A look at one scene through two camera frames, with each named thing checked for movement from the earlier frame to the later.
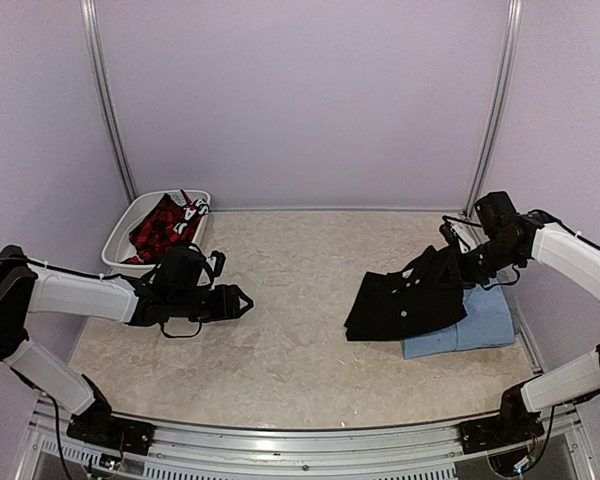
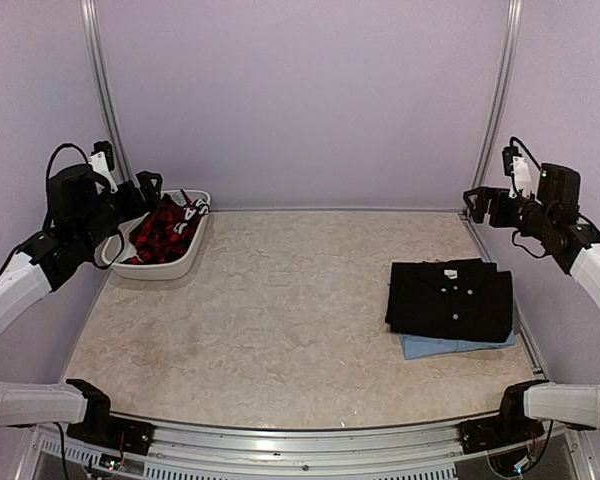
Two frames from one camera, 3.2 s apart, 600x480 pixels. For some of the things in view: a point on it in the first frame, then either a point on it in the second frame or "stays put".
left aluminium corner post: x=89 y=8 stays put
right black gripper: x=467 y=280 to x=498 y=219
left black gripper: x=227 y=306 to x=133 y=203
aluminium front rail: x=178 y=451 stays put
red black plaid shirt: x=171 y=223 stays put
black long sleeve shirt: x=408 y=302 to x=455 y=299
